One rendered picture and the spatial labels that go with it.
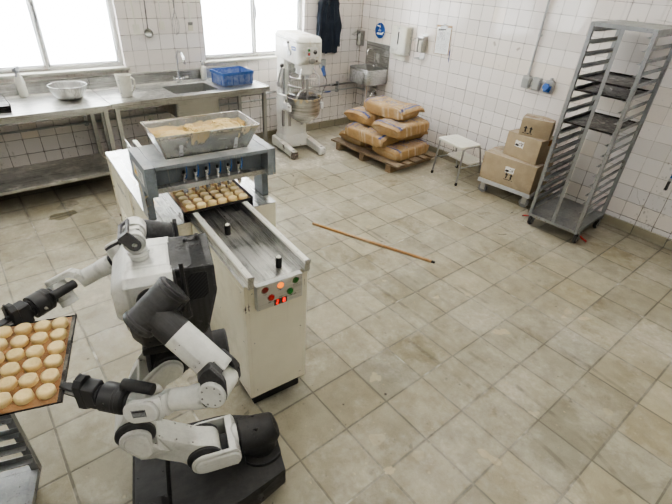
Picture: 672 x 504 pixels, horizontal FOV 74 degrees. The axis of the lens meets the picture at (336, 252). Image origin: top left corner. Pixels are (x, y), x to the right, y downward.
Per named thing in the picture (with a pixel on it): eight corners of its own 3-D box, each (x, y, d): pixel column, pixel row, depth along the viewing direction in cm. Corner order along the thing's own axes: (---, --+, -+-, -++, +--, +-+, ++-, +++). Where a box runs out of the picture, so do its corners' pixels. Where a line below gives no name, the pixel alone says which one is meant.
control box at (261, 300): (254, 307, 209) (253, 284, 201) (298, 292, 221) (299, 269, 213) (257, 312, 206) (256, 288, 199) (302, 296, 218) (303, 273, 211)
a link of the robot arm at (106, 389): (96, 391, 141) (131, 398, 140) (76, 417, 133) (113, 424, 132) (86, 363, 134) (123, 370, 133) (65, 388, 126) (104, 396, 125)
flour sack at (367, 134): (341, 135, 576) (342, 121, 566) (363, 129, 601) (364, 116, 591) (382, 151, 533) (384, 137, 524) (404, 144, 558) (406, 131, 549)
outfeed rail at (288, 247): (172, 142, 347) (171, 133, 343) (176, 141, 348) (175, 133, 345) (305, 272, 211) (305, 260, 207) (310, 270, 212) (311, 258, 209)
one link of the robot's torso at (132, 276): (212, 292, 173) (201, 210, 154) (226, 353, 147) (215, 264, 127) (130, 307, 164) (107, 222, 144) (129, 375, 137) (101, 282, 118)
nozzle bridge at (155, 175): (138, 204, 258) (127, 148, 240) (253, 181, 294) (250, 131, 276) (154, 230, 236) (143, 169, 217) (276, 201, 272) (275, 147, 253)
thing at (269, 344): (205, 333, 291) (188, 212, 243) (253, 315, 308) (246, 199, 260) (251, 410, 243) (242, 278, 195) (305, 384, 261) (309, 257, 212)
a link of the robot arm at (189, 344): (254, 364, 130) (197, 313, 128) (239, 389, 118) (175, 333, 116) (230, 387, 133) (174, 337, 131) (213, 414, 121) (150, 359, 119)
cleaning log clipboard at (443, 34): (449, 62, 541) (455, 25, 520) (448, 62, 540) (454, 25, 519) (432, 58, 558) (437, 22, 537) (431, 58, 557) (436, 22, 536)
